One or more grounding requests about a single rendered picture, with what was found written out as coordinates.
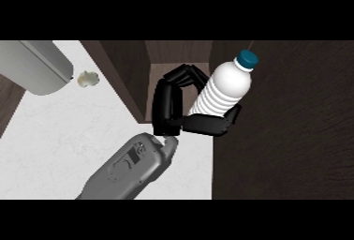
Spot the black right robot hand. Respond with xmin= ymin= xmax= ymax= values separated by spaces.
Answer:
xmin=151 ymin=63 xmax=243 ymax=138

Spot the white water bottle blue cap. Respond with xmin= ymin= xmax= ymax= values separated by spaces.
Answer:
xmin=187 ymin=49 xmax=260 ymax=118

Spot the dark wooden cabinet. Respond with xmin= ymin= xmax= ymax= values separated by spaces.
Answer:
xmin=78 ymin=40 xmax=215 ymax=125

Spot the dark wooden cabinet door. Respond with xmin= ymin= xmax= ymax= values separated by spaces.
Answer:
xmin=210 ymin=40 xmax=354 ymax=201

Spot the small cream garlic bulb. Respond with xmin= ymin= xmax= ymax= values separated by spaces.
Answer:
xmin=77 ymin=70 xmax=100 ymax=88

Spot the pale grey appliance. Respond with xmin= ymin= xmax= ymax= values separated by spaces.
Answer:
xmin=0 ymin=40 xmax=75 ymax=97

